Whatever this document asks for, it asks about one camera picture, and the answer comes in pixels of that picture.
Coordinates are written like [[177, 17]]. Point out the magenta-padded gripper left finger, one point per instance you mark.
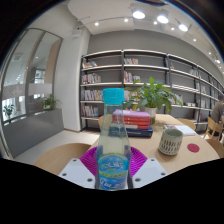
[[75, 171]]

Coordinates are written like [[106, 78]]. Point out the green potted plant, white pot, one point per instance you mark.
[[151, 96]]

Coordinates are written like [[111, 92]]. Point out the grey bookshelf unit with books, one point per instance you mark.
[[106, 71]]

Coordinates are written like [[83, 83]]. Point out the person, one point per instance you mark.
[[218, 111]]

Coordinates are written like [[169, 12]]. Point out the clear water bottle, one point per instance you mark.
[[113, 146]]

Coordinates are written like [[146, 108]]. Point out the flat round red coaster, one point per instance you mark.
[[193, 148]]

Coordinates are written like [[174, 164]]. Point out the white printed booklet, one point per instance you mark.
[[183, 130]]

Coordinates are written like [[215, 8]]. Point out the small green window plant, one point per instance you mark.
[[50, 101], [8, 110]]

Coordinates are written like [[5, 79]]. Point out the pink book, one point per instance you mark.
[[136, 114]]

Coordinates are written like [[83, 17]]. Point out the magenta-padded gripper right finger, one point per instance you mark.
[[150, 170]]

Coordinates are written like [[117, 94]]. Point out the ceiling spotlights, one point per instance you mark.
[[162, 19]]

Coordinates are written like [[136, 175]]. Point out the pale green patterned ceramic cup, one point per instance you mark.
[[170, 142]]

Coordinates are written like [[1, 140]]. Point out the round-backed light wood chair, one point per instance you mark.
[[216, 146], [56, 156], [100, 121], [187, 122]]

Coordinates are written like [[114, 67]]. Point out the red book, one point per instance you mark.
[[137, 124]]

